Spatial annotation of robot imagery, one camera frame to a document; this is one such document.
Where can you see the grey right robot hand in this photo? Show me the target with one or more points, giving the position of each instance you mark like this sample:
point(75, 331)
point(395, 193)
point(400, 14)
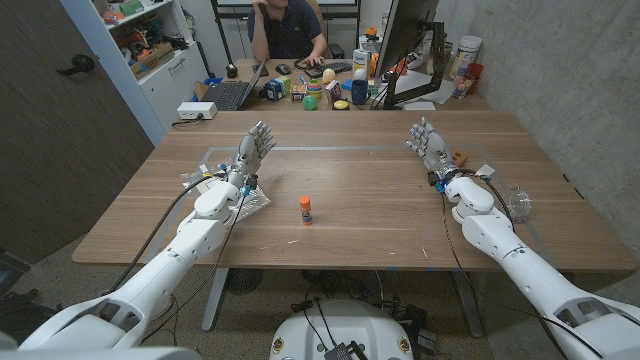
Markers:
point(434, 147)

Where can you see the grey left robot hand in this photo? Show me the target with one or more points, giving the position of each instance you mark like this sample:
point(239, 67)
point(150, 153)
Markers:
point(248, 152)

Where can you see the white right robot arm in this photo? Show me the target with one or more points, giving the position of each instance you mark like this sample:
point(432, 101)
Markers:
point(500, 240)

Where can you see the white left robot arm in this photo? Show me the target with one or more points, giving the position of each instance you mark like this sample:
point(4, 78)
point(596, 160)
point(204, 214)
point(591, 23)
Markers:
point(195, 240)

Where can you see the brown block with holes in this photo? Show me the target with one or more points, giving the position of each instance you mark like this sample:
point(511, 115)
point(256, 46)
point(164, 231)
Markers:
point(460, 158)

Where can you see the orange capped glue stick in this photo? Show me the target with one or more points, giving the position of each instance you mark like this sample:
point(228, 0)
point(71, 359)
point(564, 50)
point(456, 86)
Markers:
point(305, 211)

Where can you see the red plastic cup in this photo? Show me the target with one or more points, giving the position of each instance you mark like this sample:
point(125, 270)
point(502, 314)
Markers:
point(475, 75)

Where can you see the clear plastic cup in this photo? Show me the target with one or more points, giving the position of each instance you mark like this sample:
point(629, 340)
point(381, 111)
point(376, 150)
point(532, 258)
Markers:
point(520, 202)

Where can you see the clear plastic bag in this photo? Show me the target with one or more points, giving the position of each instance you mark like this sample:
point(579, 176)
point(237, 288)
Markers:
point(252, 202)

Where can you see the dark open laptop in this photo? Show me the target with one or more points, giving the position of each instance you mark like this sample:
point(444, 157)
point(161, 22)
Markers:
point(230, 94)

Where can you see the white paper sheet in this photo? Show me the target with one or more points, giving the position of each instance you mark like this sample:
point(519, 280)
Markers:
point(420, 82)

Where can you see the white power box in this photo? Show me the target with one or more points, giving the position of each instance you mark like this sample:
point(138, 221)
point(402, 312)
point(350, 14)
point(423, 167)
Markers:
point(196, 110)

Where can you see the green small box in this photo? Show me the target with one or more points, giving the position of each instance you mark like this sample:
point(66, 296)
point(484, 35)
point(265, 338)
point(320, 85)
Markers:
point(284, 84)

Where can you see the green plastic egg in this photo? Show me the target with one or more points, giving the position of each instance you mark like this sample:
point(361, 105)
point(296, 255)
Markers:
point(310, 103)

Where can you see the black computer mouse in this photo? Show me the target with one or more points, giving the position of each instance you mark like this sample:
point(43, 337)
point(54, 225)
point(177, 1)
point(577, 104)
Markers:
point(283, 69)

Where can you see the colourful stacking cups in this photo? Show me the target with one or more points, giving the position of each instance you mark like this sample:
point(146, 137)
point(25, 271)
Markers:
point(314, 89)

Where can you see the dark blue mug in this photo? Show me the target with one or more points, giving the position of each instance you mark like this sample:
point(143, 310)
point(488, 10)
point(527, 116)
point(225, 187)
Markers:
point(359, 92)

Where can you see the white wipes canister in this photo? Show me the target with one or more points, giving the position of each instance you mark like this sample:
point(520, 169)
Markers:
point(466, 55)

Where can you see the yellow round toy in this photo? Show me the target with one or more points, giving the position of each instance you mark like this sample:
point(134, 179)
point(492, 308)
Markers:
point(341, 105)

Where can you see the white shelf cabinet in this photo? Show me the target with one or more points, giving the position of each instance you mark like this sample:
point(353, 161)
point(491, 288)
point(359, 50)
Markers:
point(170, 85)

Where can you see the white plastic egg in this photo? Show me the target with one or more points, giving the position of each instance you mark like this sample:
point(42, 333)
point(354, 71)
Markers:
point(359, 74)

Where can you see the small brown card box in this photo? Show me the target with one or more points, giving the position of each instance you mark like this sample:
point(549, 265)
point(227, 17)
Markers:
point(333, 91)

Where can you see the cream plastic egg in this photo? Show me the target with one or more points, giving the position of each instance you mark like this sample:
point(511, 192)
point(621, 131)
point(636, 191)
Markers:
point(328, 75)

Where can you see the black keyboard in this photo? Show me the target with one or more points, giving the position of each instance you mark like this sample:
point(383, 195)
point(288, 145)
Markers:
point(330, 67)

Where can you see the black computer monitor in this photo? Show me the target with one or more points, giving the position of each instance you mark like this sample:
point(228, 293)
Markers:
point(402, 30)

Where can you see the black round fan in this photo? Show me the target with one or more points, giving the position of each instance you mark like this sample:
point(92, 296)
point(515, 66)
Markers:
point(243, 281)

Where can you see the person in dark shirt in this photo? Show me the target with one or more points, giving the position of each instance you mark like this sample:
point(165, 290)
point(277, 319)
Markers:
point(290, 30)

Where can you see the cardboard box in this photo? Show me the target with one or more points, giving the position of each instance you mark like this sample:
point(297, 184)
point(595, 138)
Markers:
point(152, 60)

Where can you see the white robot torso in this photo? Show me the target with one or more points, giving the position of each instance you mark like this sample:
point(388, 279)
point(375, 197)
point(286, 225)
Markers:
point(342, 327)

